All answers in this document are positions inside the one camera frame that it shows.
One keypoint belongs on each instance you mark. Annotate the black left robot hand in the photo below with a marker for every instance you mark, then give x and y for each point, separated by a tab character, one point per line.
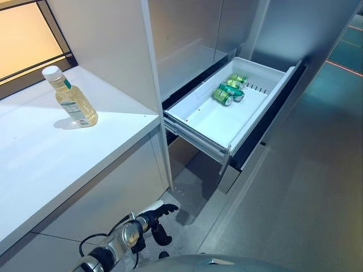
158	221

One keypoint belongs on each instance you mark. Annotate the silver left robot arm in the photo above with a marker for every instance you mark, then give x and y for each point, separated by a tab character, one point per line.
113	249

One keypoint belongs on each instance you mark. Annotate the white fridge drawer bin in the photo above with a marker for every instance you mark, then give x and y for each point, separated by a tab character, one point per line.
221	113

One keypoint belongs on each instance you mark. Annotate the stainless steel fridge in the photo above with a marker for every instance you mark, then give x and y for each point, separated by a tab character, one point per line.
255	85

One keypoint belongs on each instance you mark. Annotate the grey robot torso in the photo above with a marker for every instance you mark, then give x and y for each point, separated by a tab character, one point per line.
210	263

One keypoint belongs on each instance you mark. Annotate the white counter cabinet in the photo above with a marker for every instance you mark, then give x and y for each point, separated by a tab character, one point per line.
79	113

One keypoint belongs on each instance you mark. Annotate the green drink can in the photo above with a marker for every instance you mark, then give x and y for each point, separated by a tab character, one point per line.
237	78
233	89
222	96

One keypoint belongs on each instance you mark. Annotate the yellow drink bottle white cap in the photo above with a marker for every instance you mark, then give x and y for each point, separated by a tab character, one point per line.
74	100

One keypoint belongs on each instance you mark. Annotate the black framed window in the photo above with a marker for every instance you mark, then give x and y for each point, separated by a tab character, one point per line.
31	37

